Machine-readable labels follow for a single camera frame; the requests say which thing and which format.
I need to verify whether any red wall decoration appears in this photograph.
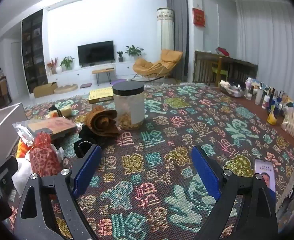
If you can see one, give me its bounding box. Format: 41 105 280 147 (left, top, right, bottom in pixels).
192 4 206 27

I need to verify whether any basket of small things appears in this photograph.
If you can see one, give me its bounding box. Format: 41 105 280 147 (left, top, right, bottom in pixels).
219 79 248 98

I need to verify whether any row of cosmetic bottles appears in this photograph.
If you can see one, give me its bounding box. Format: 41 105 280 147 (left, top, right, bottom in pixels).
244 77 294 126

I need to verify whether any red flower bouquet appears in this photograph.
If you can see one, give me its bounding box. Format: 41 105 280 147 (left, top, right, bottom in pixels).
47 57 59 75

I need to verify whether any red patterned gift bag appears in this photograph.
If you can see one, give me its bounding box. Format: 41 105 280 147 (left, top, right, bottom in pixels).
29 132 62 178

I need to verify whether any yellow flat box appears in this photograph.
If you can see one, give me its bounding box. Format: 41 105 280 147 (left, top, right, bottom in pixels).
88 87 115 104

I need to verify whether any white sheer curtain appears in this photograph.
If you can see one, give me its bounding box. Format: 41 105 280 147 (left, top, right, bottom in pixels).
236 0 294 110

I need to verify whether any smartphone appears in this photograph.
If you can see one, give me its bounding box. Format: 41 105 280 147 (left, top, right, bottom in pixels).
254 158 277 212

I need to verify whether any white television cabinet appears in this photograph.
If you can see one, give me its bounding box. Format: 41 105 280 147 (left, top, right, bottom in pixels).
47 60 142 83

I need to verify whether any clear jar with black lid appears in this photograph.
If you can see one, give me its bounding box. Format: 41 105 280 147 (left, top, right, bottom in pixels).
112 82 145 130

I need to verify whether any beige striped packet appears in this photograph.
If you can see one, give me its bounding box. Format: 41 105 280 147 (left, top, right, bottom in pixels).
281 112 294 142

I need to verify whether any wooden chair with green cushion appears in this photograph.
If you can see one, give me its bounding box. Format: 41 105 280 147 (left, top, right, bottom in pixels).
211 56 229 87

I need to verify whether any silver plastic bag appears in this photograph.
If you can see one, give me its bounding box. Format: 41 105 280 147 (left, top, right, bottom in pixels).
12 117 77 143

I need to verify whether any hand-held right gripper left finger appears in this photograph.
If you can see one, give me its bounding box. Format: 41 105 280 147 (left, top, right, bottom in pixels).
14 145 102 240

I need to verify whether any patterned woven blanket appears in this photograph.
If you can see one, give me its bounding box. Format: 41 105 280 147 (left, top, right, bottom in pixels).
9 81 294 240

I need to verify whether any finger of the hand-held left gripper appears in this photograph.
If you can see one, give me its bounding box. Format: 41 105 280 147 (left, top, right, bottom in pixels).
0 156 19 207

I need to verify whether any cardboard box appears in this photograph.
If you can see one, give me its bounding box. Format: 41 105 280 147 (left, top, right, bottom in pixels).
33 82 58 98

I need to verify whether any green potted plant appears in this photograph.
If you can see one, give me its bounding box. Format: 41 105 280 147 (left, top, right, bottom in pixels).
60 56 75 70

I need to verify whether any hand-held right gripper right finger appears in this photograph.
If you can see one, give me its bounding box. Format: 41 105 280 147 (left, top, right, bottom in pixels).
191 145 279 240

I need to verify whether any dark glass cabinet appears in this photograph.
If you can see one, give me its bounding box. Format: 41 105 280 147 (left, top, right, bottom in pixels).
21 8 48 94

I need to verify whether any dark wooden desk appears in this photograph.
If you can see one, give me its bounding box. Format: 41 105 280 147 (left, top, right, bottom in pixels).
194 50 259 84

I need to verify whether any black television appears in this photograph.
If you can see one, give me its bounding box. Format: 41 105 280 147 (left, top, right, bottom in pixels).
77 40 115 67

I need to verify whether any beige round cushion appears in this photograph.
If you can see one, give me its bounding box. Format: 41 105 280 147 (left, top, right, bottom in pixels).
54 84 78 94

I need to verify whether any orange lounge chair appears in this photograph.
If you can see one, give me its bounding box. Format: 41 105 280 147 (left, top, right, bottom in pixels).
132 49 184 82

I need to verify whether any wooden dining chair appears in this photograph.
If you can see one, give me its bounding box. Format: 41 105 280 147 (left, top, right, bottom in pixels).
0 76 12 105

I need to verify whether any brown knitted roll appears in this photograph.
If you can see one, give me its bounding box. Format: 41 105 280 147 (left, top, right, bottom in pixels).
83 105 121 138

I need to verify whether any wooden side table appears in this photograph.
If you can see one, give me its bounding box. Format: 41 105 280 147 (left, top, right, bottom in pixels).
92 67 116 85

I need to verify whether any white tower air conditioner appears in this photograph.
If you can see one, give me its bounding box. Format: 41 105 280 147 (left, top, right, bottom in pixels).
157 7 175 55

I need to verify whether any grey curtain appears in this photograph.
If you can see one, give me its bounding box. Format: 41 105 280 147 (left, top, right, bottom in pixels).
166 0 189 83

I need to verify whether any large leafy potted plant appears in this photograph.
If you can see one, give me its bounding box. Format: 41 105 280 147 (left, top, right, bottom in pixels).
124 45 144 57

